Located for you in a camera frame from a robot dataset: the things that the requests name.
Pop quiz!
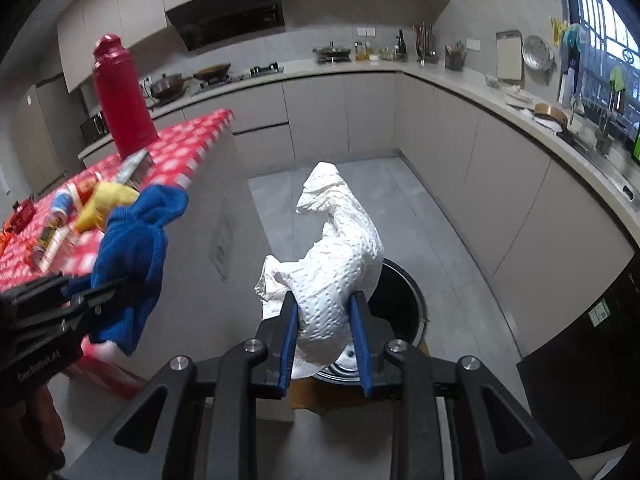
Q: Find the white paper towel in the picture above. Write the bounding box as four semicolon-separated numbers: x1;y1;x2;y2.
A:
255;162;384;380

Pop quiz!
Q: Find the blue cloth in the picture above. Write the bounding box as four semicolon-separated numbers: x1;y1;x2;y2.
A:
70;184;189;356

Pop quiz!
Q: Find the red paper cup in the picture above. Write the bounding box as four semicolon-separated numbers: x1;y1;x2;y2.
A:
66;172;102;212

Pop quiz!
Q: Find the black trash bucket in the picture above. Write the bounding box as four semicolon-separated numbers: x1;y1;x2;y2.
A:
312;258;427;386

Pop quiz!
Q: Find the red checkered tablecloth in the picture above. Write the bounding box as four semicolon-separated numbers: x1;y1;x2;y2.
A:
1;110;232;400

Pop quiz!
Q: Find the long snack tube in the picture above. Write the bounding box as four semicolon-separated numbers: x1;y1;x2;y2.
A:
25;226;78;274

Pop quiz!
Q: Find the blue white small cup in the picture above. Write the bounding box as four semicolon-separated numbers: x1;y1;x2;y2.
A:
49;186;75;229

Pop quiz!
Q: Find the green white scrub pad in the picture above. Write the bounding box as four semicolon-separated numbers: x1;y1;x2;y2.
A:
113;148;154;190

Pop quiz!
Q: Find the beige refrigerator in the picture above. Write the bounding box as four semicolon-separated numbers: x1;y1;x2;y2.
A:
11;73;87;196

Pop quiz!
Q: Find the black microwave oven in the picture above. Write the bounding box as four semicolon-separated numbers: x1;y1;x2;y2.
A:
80;112;110;145

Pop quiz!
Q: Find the red thermos flask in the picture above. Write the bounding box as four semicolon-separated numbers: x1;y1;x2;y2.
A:
92;34;158;159

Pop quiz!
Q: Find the gas stove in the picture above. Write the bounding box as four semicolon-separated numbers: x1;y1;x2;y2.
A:
194;63;284;93

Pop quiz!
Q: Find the wok on stove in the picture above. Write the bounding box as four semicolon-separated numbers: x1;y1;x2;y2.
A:
192;63;231;82

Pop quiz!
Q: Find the black utensil holder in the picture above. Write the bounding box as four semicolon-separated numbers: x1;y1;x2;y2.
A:
445;41;466;72

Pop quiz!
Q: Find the black range hood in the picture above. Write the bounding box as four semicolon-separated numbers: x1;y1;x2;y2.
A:
166;0;285;51

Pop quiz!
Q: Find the white cutting board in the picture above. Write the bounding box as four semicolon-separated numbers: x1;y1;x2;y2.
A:
496;29;523;81

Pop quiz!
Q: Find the round metal strainer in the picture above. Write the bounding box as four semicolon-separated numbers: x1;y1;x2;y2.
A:
522;35;553;72

